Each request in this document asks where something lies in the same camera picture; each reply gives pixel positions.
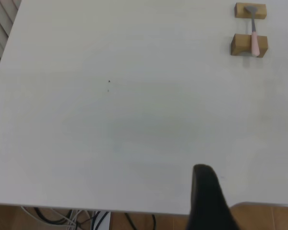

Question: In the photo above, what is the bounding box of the white table leg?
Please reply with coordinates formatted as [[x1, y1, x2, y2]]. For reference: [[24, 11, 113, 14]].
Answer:
[[90, 210, 111, 230]]

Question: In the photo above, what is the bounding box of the white slatted panel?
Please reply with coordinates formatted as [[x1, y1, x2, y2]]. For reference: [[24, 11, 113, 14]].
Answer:
[[0, 0, 22, 83]]

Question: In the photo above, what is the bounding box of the white cable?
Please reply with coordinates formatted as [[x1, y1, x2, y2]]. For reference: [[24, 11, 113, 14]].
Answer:
[[21, 206, 78, 230]]

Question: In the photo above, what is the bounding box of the wooden arch block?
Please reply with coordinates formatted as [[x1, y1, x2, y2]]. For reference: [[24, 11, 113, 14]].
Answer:
[[230, 33, 269, 58], [234, 2, 267, 19]]

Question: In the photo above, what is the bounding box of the black cable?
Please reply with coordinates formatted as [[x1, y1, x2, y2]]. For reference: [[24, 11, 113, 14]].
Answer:
[[33, 207, 72, 225], [124, 212, 157, 230]]

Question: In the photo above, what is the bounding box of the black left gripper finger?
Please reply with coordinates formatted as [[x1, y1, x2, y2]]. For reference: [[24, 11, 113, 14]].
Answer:
[[186, 164, 243, 230]]

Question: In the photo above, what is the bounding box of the pink handled metal spoon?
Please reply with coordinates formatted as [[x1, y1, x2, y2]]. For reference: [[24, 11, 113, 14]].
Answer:
[[243, 5, 261, 58]]

